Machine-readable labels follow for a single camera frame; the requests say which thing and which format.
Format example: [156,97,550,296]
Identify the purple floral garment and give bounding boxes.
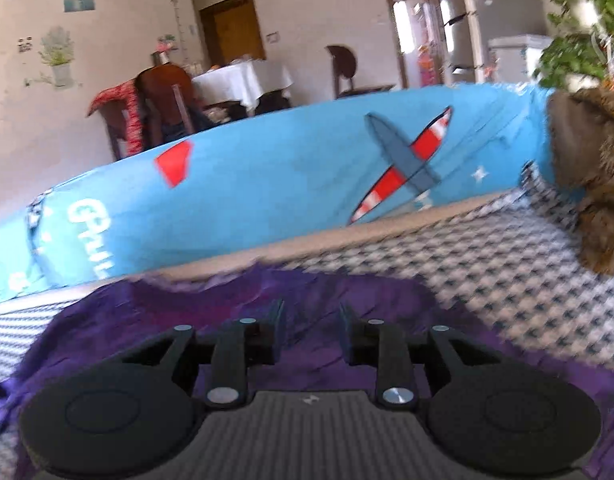
[0,266,614,479]

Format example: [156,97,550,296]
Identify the houndstooth sofa seat cover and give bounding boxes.
[0,168,614,479]

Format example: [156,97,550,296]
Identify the blue printed sofa back cover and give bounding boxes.
[0,84,553,303]

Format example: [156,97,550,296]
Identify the dark wooden chair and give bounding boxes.
[101,63,214,162]
[325,44,395,99]

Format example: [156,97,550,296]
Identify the white clothed dining table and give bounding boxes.
[192,60,293,110]

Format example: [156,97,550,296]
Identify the red patterned cloth on chair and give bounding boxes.
[87,79,142,160]

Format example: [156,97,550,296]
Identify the brown fur blanket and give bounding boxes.
[548,88,614,275]

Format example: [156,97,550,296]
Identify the brown wooden door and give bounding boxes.
[200,0,267,66]

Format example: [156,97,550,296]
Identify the silver refrigerator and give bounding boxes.
[439,0,546,84]

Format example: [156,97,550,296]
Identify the green potted plant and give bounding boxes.
[534,0,614,89]

